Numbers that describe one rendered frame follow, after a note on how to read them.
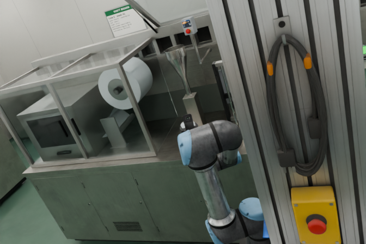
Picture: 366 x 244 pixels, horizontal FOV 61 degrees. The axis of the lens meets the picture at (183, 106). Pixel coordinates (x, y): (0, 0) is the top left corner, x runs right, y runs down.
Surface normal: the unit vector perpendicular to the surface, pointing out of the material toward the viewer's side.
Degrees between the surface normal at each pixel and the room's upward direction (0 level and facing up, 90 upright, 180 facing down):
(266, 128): 90
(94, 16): 90
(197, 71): 90
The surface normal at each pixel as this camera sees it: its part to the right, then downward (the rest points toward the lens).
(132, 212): -0.28, 0.47
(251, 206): -0.18, -0.91
